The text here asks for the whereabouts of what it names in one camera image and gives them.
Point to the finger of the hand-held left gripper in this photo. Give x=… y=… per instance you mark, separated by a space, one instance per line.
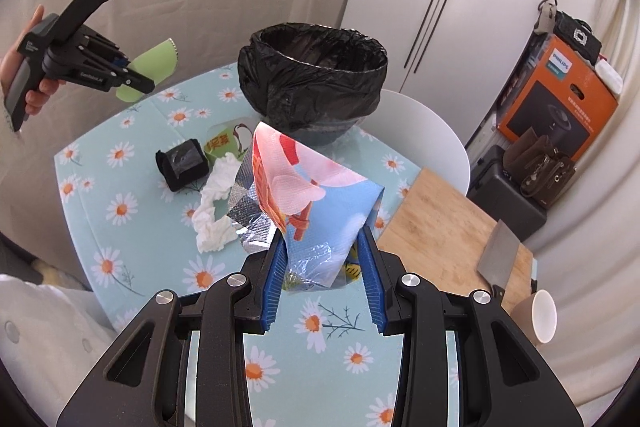
x=137 y=83
x=119 y=59

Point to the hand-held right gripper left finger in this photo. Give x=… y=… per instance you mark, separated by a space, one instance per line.
x=272 y=287

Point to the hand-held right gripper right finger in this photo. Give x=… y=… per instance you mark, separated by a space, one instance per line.
x=372 y=287

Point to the plain green wrapper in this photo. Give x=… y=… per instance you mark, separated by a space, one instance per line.
x=157 y=62

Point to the silver foil wrapper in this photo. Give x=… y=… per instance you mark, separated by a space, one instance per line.
x=245 y=202

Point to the black plastic wrapper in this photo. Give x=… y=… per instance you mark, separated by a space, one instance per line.
x=180 y=164

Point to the large white tissue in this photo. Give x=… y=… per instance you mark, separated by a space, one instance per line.
x=210 y=207

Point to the blue and pink snack bag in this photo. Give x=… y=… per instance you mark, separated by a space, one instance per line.
x=325 y=197

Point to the green labelled clear packet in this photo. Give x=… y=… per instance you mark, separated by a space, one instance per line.
x=222 y=142

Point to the waste bin with black bag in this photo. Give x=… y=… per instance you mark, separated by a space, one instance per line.
x=310 y=92

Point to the person's left hand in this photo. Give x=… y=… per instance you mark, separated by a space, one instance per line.
x=42 y=93

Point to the wooden cutting board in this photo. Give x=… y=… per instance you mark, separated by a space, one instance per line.
x=440 y=227

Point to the daisy print tablecloth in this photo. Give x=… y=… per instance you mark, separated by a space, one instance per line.
x=130 y=187

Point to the black suitcase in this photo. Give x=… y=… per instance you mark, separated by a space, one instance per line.
x=505 y=197

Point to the white chair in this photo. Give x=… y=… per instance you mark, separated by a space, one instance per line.
x=430 y=137

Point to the beige cup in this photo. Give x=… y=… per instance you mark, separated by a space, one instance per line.
x=545 y=317

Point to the brown leather handbag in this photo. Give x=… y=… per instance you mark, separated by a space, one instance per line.
x=540 y=162

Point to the person's white clothing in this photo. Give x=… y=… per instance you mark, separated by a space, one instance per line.
x=45 y=322

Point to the white curtain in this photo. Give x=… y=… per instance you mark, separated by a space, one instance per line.
x=600 y=232

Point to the orange cardboard box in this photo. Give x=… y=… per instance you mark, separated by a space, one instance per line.
x=590 y=107

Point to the white wardrobe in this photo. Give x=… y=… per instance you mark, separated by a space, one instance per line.
x=500 y=7

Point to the black pouch with white emblem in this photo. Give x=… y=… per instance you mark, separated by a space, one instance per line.
x=575 y=34

